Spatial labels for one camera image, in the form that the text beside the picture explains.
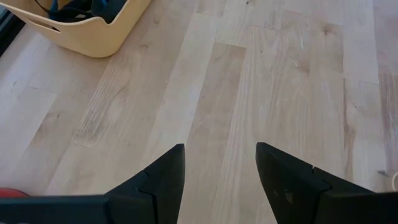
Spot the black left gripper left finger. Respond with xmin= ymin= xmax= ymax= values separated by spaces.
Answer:
xmin=104 ymin=142 xmax=187 ymax=224

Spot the black metal table frame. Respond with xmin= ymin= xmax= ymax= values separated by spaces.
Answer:
xmin=0 ymin=6 xmax=26 ymax=57

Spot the red desk lamp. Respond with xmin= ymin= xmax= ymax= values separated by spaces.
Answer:
xmin=0 ymin=187 xmax=29 ymax=198

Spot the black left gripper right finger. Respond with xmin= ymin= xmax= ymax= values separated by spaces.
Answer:
xmin=255 ymin=142 xmax=374 ymax=224

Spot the yellow plastic bin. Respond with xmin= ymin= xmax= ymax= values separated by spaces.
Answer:
xmin=0 ymin=0 xmax=152 ymax=58

